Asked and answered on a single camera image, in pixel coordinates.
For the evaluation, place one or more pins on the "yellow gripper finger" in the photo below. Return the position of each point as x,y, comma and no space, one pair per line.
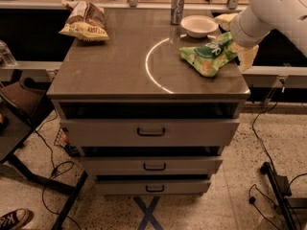
246,56
224,20

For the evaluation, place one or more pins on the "green rice chip bag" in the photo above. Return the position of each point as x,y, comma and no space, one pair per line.
209,58

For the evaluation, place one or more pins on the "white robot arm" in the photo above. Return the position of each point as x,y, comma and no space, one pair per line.
250,26

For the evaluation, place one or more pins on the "brown chip bag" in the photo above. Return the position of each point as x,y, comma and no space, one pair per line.
85,22

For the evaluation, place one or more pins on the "white bowl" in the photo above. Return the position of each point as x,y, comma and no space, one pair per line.
198,26

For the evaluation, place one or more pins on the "silver soda can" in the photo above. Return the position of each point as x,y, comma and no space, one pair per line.
176,11

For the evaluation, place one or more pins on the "grey drawer cabinet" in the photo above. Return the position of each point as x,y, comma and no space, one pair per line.
139,74

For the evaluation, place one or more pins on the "top grey drawer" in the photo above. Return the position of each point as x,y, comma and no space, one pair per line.
149,133

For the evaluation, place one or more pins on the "grey drawer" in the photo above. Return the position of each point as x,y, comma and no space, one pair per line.
153,187
151,165
149,133

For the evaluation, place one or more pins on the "black stand base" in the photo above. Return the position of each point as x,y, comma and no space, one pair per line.
286,204

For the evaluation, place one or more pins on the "middle grey drawer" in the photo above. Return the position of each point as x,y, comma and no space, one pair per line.
151,165

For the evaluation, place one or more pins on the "bottom grey drawer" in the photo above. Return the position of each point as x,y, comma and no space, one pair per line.
153,187

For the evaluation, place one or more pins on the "clear plastic bottle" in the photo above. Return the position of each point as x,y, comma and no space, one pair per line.
6,54

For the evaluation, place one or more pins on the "dark side table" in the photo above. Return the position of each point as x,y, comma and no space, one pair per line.
14,132

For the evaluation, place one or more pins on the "black and white sneaker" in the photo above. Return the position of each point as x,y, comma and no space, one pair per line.
16,219

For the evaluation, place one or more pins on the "wire mesh basket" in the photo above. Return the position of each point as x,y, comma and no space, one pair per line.
59,141

